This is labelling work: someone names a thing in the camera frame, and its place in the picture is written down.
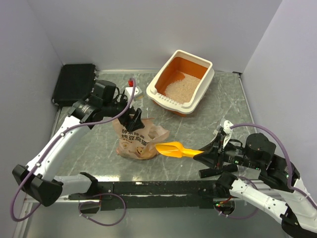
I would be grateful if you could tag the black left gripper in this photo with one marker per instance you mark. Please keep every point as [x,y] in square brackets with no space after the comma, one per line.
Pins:
[133,123]

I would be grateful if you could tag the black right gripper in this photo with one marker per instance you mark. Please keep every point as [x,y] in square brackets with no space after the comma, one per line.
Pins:
[214,149]

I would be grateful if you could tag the pink cat litter bag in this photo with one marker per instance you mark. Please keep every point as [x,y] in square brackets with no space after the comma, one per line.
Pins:
[139,144]

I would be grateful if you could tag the yellow plastic litter scoop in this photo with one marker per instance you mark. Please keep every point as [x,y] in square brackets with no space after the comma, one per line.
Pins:
[176,149]

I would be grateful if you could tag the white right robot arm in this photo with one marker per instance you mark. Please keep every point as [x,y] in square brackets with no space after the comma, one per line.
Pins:
[295,213]

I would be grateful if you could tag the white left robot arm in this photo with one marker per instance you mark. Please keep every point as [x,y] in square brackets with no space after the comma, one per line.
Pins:
[105,103]

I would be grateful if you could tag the white orange litter box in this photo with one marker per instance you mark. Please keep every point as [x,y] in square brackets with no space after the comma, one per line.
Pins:
[181,61]

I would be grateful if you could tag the clean litter granules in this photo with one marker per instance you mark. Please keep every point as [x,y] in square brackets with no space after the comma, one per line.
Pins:
[183,88]

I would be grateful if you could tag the black hard case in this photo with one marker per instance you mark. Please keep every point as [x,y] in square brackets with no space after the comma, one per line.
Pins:
[75,82]

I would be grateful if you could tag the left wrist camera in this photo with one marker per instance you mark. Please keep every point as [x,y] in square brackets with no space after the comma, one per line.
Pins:
[132,90]

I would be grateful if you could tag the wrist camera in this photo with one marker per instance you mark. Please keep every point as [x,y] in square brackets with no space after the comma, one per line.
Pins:
[132,90]
[224,128]

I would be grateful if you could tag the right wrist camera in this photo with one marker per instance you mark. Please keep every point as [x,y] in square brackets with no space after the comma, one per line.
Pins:
[224,128]

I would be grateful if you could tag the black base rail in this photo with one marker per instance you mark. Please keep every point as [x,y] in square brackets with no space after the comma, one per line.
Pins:
[156,194]

